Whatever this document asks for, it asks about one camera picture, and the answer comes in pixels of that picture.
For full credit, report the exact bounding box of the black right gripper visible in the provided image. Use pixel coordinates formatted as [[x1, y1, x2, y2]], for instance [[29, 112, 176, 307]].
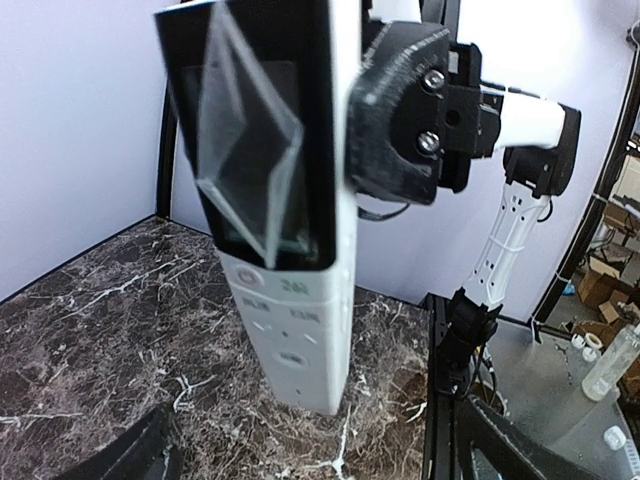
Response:
[[345, 20, 503, 205]]

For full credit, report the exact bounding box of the black frame post front right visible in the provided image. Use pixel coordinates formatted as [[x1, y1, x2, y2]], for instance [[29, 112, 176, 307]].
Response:
[[421, 293, 462, 480]]

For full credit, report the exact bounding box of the white remote control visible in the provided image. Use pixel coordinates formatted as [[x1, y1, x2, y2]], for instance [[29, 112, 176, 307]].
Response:
[[154, 1, 361, 415]]

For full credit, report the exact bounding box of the black frame post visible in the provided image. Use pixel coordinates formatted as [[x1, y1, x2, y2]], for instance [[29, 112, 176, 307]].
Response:
[[156, 85, 178, 219], [421, 293, 462, 480]]

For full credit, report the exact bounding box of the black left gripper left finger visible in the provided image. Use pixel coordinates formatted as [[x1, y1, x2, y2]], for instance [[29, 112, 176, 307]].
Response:
[[69, 403, 183, 479]]

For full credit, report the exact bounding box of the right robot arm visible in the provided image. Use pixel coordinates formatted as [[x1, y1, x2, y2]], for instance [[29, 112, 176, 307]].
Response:
[[340, 1, 581, 397]]

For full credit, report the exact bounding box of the clear plastic bottle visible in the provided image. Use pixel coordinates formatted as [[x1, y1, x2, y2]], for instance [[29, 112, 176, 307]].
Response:
[[581, 325, 639, 402]]

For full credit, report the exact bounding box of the cardboard box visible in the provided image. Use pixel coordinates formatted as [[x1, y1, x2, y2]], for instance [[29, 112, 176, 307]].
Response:
[[577, 256, 639, 310]]

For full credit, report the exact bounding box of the black frame post left rear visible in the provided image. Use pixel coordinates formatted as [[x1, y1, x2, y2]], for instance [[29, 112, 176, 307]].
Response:
[[156, 85, 178, 219]]

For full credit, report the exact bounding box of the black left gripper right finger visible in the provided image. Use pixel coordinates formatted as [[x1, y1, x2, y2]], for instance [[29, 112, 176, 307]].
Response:
[[457, 395, 593, 479]]

